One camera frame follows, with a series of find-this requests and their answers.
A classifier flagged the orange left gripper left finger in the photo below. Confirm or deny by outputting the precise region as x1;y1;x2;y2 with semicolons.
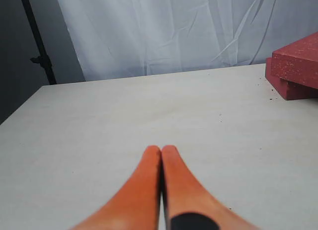
73;146;161;230

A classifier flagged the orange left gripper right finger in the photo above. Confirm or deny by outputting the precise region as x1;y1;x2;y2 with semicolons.
161;145;258;230

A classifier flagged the red brick top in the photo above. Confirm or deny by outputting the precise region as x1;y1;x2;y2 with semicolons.
271;33;318;89

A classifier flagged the red brick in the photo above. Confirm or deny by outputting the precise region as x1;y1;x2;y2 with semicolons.
265;58;318;100
271;33;318;89

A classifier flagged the red brick under stack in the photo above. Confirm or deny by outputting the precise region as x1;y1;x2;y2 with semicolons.
265;58;318;100

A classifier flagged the white backdrop curtain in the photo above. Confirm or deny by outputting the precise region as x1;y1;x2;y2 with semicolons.
58;0;318;80

